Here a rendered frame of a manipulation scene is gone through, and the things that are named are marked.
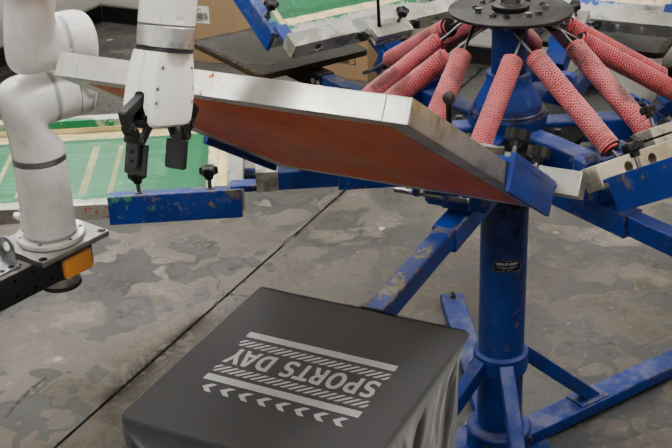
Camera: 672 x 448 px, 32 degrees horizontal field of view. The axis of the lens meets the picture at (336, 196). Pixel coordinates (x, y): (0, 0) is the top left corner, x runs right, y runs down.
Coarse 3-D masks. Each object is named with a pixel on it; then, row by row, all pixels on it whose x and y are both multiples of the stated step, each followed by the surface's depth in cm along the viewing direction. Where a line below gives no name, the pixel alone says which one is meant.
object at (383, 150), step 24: (264, 120) 181; (288, 120) 175; (312, 120) 170; (336, 120) 165; (336, 144) 192; (360, 144) 186; (384, 144) 180; (408, 144) 174; (384, 168) 213; (408, 168) 205; (432, 168) 197; (456, 168) 191; (456, 192) 228; (480, 192) 219
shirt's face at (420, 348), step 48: (240, 336) 219; (288, 336) 218; (336, 336) 218; (384, 336) 217; (432, 336) 217; (192, 384) 205; (384, 384) 203; (192, 432) 192; (240, 432) 192; (288, 432) 191; (336, 432) 191; (384, 432) 190
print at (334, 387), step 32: (256, 352) 214; (288, 352) 213; (320, 352) 213; (224, 384) 205; (256, 384) 204; (288, 384) 204; (320, 384) 204; (352, 384) 203; (320, 416) 195; (352, 416) 195
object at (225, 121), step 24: (120, 96) 188; (216, 120) 194; (240, 120) 187; (240, 144) 223; (264, 144) 215; (288, 144) 206; (312, 144) 199; (312, 168) 241; (336, 168) 231; (360, 168) 221
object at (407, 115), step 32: (64, 64) 179; (96, 64) 177; (128, 64) 174; (224, 96) 167; (256, 96) 165; (288, 96) 163; (320, 96) 161; (352, 96) 159; (384, 96) 157; (416, 128) 158; (448, 128) 170; (448, 160) 183; (480, 160) 186; (448, 192) 232
